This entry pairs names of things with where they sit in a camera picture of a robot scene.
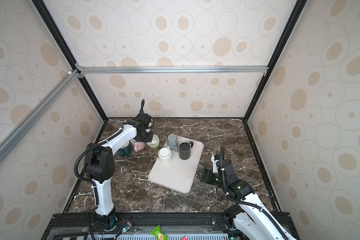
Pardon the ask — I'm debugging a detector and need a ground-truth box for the pink faceted mug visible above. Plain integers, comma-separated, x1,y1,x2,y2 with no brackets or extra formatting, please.
130,139,146,152

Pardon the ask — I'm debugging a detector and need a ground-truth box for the light green mug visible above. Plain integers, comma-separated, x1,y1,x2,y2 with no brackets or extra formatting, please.
147,134,160,149

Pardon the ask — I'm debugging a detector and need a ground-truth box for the dark green faceted mug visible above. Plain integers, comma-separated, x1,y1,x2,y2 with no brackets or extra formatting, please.
119,141,133,158

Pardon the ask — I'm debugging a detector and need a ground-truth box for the white mug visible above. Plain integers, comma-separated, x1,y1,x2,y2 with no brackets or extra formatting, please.
158,146,172,165

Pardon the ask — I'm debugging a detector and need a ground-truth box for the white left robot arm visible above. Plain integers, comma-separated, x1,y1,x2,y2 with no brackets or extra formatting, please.
74,100,154,228

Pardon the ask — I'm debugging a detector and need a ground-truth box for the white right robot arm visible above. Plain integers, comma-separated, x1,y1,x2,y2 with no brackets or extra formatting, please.
200,145,295,240

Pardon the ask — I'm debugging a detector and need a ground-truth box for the grey mug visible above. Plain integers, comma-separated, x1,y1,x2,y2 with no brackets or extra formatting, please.
167,134,179,152

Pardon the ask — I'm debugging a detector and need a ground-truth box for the black mug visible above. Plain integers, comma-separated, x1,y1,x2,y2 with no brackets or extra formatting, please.
179,141,194,160

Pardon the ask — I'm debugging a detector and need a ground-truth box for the beige plastic tray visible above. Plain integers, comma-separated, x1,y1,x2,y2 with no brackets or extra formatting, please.
149,136,204,194

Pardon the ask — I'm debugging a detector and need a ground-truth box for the green snack packet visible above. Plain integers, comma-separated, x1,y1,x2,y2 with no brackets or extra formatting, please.
151,225,169,240

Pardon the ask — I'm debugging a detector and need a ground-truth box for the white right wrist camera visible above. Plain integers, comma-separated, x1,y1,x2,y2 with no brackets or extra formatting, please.
211,155,220,174

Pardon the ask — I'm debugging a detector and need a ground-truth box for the aluminium rail back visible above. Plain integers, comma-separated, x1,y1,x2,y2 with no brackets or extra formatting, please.
78,66,269,74

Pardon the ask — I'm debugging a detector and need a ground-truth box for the aluminium rail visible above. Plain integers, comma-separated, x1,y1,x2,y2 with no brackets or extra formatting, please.
78,66,269,74
0,70,79,164

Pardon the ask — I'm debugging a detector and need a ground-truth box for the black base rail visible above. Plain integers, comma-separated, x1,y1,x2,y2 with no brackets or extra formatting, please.
42,213,248,240

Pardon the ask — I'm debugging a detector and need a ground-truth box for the aluminium rail left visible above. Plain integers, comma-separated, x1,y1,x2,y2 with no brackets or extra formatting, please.
0,70,79,164

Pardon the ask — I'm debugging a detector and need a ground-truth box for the black corner frame post left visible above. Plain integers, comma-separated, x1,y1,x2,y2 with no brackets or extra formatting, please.
31,0,108,122

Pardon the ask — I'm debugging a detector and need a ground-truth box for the black corner frame post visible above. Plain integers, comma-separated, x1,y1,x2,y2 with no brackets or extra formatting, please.
31,0,108,122
243,0,308,123

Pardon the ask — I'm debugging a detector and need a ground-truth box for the black corner frame post right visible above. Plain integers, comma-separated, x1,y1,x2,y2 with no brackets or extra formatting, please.
243,0,308,123

